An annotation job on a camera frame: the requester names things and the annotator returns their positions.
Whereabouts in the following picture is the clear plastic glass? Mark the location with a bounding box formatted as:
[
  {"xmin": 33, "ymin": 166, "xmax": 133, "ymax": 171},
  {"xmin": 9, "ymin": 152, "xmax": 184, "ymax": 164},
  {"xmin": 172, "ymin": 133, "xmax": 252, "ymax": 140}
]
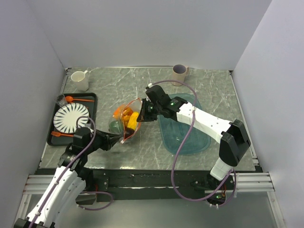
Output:
[{"xmin": 56, "ymin": 94, "xmax": 67, "ymax": 107}]

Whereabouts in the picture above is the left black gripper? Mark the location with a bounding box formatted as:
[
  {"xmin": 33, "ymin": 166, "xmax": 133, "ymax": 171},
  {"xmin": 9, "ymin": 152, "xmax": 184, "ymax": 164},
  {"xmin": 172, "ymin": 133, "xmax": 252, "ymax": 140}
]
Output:
[{"xmin": 85, "ymin": 128, "xmax": 123, "ymax": 154}]

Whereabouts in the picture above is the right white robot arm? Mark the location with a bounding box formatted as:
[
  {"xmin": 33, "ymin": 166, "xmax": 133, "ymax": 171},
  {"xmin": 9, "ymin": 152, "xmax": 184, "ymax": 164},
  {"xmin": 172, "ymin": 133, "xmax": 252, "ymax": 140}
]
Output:
[{"xmin": 137, "ymin": 84, "xmax": 251, "ymax": 189}]

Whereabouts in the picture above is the striped white plate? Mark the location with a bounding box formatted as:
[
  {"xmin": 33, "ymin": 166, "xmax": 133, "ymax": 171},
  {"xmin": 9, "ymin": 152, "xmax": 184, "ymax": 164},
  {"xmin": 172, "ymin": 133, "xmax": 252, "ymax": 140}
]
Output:
[{"xmin": 53, "ymin": 103, "xmax": 90, "ymax": 133}]

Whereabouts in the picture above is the clear zip top bag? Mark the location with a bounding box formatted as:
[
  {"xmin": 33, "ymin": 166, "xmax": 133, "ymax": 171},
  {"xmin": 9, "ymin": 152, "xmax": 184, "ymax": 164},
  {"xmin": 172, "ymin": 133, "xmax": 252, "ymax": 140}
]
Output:
[{"xmin": 108, "ymin": 98, "xmax": 142, "ymax": 144}]

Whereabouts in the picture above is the teal plastic tray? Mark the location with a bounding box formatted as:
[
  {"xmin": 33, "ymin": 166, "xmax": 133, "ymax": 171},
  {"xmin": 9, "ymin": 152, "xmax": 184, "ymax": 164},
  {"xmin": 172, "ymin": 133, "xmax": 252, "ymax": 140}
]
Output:
[{"xmin": 158, "ymin": 93, "xmax": 211, "ymax": 155}]

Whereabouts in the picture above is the orange plastic spoon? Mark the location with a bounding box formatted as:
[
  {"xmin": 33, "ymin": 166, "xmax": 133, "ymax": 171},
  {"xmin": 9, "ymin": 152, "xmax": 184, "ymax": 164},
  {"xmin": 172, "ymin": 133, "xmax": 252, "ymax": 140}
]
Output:
[{"xmin": 65, "ymin": 96, "xmax": 94, "ymax": 103}]

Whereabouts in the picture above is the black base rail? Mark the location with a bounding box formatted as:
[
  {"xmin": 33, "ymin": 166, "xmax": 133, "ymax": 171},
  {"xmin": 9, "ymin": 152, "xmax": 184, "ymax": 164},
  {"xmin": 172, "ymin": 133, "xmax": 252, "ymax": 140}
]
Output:
[{"xmin": 35, "ymin": 165, "xmax": 238, "ymax": 201}]

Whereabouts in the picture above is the dark purple plum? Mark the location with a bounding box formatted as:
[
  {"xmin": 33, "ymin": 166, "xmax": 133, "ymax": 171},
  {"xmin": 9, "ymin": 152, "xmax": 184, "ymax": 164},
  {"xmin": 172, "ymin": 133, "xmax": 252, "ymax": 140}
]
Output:
[{"xmin": 124, "ymin": 127, "xmax": 135, "ymax": 139}]

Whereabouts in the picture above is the yellow squash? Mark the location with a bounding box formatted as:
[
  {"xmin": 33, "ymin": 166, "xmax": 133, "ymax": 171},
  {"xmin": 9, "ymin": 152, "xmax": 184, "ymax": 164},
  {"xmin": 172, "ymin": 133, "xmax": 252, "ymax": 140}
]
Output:
[{"xmin": 127, "ymin": 112, "xmax": 139, "ymax": 130}]

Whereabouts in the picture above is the small orange pumpkin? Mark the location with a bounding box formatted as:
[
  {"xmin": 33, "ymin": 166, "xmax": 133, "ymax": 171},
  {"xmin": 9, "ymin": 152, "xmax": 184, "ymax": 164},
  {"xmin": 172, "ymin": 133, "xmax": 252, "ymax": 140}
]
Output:
[{"xmin": 112, "ymin": 105, "xmax": 124, "ymax": 120}]

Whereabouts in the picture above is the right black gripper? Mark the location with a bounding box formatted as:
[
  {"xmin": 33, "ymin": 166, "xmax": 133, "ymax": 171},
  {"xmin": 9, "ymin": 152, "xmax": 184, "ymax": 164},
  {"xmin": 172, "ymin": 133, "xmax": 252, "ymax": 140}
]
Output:
[{"xmin": 137, "ymin": 98, "xmax": 162, "ymax": 122}]

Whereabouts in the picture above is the black tray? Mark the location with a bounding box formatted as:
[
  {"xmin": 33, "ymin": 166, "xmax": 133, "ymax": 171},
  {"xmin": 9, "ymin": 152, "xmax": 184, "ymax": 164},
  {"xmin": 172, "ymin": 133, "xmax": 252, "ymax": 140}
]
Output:
[{"xmin": 47, "ymin": 93, "xmax": 97, "ymax": 146}]

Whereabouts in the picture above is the white cup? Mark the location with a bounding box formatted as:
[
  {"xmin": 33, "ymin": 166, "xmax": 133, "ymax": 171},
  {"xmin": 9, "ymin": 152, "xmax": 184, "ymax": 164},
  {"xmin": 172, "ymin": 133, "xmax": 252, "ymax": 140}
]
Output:
[{"xmin": 70, "ymin": 70, "xmax": 89, "ymax": 92}]

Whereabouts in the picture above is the green lime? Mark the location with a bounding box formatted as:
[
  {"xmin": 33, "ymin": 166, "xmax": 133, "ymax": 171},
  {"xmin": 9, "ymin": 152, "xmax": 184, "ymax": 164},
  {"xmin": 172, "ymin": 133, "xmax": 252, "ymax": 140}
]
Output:
[{"xmin": 109, "ymin": 120, "xmax": 124, "ymax": 134}]

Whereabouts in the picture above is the orange plastic fork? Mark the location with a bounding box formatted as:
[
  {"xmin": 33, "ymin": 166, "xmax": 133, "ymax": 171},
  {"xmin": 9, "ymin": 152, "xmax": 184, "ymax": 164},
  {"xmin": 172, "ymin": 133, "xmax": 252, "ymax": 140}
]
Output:
[{"xmin": 51, "ymin": 131, "xmax": 74, "ymax": 137}]

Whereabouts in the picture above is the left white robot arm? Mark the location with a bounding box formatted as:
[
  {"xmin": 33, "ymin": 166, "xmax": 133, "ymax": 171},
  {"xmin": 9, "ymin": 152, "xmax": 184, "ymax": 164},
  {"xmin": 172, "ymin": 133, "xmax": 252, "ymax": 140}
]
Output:
[{"xmin": 14, "ymin": 127, "xmax": 121, "ymax": 228}]

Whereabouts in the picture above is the orange ginger root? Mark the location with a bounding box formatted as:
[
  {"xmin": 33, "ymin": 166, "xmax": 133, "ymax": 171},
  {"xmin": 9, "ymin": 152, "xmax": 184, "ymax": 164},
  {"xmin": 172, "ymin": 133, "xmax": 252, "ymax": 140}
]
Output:
[{"xmin": 122, "ymin": 107, "xmax": 133, "ymax": 124}]

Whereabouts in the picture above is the beige mug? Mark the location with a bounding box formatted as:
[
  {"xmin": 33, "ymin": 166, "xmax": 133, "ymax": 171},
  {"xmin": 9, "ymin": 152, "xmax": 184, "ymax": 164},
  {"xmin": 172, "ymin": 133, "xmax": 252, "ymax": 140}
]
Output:
[{"xmin": 171, "ymin": 64, "xmax": 189, "ymax": 86}]

